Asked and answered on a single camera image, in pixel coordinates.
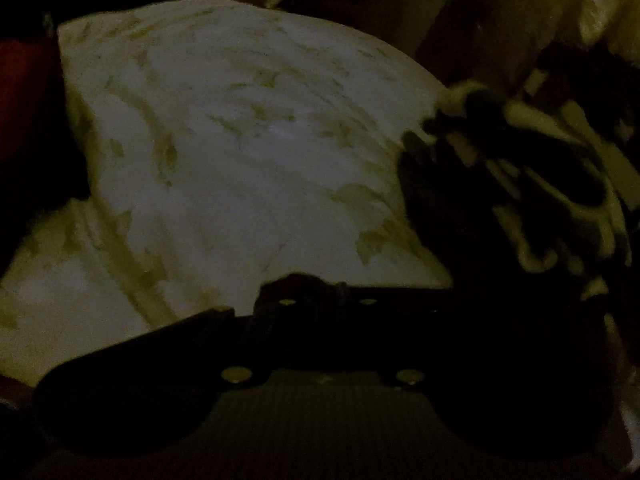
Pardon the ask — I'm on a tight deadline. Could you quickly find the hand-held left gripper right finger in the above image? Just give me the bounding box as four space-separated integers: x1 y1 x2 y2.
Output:
327 280 453 388

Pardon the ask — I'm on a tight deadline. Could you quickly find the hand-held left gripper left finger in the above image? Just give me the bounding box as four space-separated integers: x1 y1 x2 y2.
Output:
150 272 328 387

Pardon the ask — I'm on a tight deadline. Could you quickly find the black white checkered cloth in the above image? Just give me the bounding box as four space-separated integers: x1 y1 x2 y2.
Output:
425 67 640 311

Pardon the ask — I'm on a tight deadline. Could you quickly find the dark cloth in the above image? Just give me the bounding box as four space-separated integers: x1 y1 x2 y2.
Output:
397 130 501 292

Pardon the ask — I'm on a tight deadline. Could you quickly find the white floral blanket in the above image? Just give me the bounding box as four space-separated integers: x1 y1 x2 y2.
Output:
0 0 457 386

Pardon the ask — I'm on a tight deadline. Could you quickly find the red cloth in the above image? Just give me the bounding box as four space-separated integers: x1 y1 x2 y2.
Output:
0 35 62 171

